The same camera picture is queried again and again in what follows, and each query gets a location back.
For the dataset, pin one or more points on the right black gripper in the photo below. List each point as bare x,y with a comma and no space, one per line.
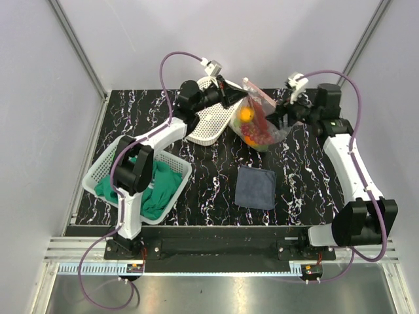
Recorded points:
277,117

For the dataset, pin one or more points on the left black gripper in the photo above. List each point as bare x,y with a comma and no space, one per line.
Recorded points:
228,94

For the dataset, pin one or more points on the clear zip top bag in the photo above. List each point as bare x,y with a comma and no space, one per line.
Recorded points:
279,133

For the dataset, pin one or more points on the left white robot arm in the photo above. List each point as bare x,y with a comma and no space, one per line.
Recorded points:
132,167

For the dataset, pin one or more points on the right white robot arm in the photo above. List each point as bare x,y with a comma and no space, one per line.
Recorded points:
365,221

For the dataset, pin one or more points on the fake red grapes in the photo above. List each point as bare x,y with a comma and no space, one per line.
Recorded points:
255,132

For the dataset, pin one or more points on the fake orange fruit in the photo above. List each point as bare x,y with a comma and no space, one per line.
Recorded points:
246,114

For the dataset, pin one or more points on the fake green fruit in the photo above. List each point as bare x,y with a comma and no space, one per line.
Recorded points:
262,148

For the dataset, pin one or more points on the white oval perforated basket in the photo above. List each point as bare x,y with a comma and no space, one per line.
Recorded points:
208,123

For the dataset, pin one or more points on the black marble pattern mat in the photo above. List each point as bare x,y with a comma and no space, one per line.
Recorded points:
307,192

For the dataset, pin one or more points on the folded dark blue towel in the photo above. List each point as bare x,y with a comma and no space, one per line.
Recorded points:
255,188

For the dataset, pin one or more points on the green cloth garment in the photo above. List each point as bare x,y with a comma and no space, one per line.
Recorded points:
155,199

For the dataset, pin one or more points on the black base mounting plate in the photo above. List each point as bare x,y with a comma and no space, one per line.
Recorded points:
160,248

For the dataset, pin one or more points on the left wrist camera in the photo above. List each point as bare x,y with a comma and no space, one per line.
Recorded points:
211,67

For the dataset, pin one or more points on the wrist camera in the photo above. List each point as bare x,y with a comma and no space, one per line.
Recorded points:
296,83
211,67

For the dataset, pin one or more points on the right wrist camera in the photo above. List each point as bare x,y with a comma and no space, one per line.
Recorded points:
296,83

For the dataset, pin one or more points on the aluminium frame rail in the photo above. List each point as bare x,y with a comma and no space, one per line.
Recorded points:
67,28

